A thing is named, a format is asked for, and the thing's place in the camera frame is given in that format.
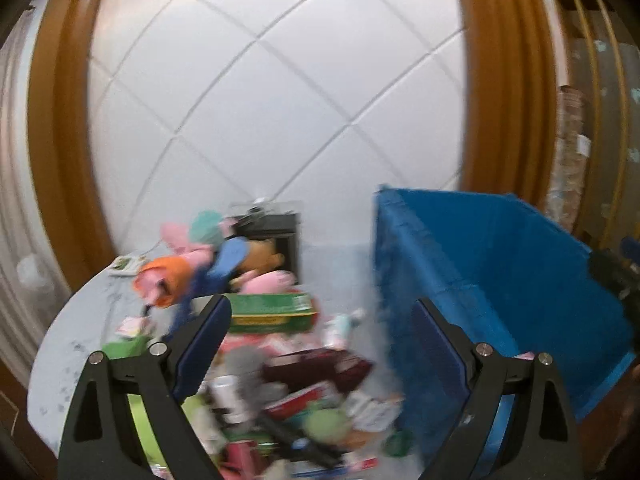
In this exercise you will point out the pink pig plush teal outfit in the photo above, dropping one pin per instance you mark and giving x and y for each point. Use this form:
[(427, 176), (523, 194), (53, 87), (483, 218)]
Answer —
[(205, 227)]

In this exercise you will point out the orange pink plush toy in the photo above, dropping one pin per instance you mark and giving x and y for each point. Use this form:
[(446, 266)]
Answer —
[(165, 275)]

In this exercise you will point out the wooden door frame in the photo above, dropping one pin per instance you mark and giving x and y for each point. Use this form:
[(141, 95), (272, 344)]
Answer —
[(65, 135), (505, 85)]

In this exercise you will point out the wooden slat screen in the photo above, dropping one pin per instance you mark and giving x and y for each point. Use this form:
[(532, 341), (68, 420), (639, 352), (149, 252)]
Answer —
[(600, 110)]

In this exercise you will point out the small green white card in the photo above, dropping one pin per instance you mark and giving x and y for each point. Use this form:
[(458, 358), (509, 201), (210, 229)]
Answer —
[(127, 265)]

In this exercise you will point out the black elongated object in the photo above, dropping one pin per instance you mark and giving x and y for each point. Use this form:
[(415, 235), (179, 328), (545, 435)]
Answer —
[(300, 442)]

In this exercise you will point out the green cardboard box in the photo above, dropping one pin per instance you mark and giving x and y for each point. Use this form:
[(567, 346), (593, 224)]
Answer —
[(270, 305)]

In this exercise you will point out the grey plush toy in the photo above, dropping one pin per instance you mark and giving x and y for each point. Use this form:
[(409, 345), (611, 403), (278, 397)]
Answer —
[(245, 365)]

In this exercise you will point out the patterned paper rolls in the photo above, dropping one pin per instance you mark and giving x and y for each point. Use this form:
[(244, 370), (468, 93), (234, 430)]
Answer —
[(570, 160)]

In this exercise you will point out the pink pig plush red dress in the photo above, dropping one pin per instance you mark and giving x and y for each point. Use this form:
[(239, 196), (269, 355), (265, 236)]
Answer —
[(267, 281)]

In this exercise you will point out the white can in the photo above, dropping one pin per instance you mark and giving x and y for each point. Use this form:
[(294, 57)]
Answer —
[(230, 395)]

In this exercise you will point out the blue plastic crate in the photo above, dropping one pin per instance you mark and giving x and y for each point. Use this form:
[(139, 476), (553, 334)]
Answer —
[(500, 260)]

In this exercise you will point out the brown bear plush toy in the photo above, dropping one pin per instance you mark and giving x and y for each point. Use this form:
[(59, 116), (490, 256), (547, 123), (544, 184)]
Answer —
[(262, 255)]

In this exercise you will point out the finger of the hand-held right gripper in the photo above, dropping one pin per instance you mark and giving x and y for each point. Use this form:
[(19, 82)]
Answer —
[(612, 267)]

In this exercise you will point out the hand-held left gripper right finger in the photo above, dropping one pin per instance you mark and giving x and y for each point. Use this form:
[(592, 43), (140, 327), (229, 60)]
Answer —
[(435, 355)]

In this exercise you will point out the dark red box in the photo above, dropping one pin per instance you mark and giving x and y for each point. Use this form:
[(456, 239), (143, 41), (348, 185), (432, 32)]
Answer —
[(315, 365)]

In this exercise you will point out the blue plush toy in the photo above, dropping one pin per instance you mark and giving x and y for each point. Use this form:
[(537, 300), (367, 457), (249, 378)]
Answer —
[(225, 260)]

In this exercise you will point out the black box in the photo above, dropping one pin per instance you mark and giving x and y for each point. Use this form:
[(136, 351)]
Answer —
[(287, 245)]

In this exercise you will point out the white teal tube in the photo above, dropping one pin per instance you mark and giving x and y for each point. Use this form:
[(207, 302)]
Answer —
[(342, 327)]

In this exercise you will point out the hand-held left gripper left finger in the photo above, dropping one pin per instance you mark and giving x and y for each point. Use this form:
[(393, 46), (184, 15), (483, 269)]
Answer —
[(200, 355)]

